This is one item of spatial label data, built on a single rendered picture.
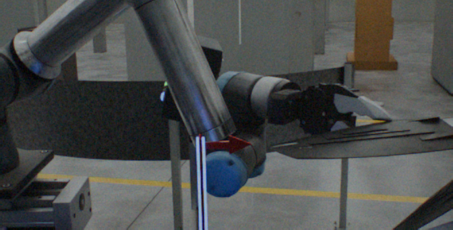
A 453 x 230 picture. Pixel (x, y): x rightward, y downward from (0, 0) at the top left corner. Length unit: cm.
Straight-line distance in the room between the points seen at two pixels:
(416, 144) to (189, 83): 35
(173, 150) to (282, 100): 175
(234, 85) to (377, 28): 785
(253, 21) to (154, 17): 591
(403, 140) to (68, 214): 62
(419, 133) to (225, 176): 30
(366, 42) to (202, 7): 313
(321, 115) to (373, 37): 795
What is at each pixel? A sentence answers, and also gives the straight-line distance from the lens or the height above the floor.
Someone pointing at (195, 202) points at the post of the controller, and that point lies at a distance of 121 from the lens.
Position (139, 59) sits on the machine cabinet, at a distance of 718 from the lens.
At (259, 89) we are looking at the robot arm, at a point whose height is 120.
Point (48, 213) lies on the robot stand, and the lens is 100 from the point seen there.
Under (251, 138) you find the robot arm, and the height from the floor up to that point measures 111.
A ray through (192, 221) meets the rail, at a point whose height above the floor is 86.
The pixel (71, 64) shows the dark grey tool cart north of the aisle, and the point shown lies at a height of 36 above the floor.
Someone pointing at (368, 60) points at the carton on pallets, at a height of 16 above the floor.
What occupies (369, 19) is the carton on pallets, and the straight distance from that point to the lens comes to 869.
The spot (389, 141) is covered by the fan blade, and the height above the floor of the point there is 119.
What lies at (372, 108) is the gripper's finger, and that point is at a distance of 73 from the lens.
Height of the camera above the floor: 137
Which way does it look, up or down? 13 degrees down
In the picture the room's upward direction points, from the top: 1 degrees counter-clockwise
